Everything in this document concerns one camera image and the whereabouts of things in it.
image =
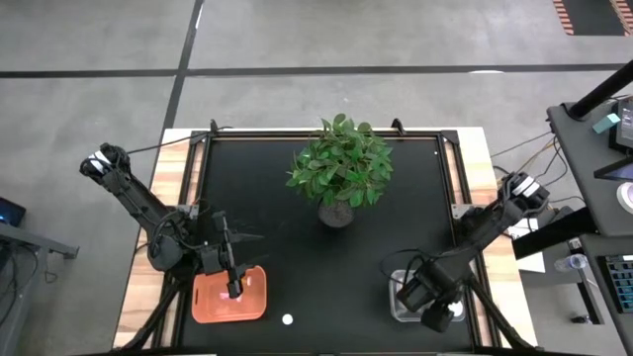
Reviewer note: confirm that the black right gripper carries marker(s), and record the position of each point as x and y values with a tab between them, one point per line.
425	296

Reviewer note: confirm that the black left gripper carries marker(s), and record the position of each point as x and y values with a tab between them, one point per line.
217	259

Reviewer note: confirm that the white round cap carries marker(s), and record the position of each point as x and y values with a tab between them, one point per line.
287	319

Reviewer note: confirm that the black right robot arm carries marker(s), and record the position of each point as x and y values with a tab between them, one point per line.
484	232

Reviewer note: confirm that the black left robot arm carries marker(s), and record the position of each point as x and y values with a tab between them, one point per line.
133	196

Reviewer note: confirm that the clear plastic bin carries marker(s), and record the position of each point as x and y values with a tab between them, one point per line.
395	277

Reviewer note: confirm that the orange plastic bin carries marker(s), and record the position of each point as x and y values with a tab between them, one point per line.
207	309

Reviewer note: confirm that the black plant pot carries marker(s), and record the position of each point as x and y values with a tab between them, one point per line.
336	217

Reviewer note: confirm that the white paper sheet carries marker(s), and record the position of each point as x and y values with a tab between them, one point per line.
533	264

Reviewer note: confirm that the green leafy plant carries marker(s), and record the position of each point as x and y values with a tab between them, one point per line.
341	163

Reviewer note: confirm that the black table clamp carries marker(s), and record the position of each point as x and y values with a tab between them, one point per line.
397	126
213	126

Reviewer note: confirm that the clear water bottle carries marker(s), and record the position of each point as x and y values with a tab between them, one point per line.
569	262

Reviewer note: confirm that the dark grey computer desk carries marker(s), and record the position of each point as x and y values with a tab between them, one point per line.
613	331

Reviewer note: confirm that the black blue-lit keyboard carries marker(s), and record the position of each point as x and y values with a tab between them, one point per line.
620	282

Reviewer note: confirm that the grey side desk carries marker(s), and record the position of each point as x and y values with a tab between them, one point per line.
583	163

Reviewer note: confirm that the grey metal desk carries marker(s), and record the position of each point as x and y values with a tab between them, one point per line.
29	240

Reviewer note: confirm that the white tape roll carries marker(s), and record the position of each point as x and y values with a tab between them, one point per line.
621	195

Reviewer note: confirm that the dark tablet screen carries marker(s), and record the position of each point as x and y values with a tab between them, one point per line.
620	170

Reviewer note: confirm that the dark blue device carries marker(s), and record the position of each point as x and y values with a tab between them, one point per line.
10	212

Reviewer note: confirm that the small teal box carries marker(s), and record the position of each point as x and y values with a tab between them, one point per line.
605	123

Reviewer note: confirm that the black laptop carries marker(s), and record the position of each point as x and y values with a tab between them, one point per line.
624	123

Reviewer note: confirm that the black round pole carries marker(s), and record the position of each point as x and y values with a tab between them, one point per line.
603	91

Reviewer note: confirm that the black mat orange-striped border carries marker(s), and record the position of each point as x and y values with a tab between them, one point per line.
593	17

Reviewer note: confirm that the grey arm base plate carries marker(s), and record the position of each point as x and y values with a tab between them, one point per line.
190	210
460	210

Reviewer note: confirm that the black desk support bracket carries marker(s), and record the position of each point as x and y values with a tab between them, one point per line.
554	232

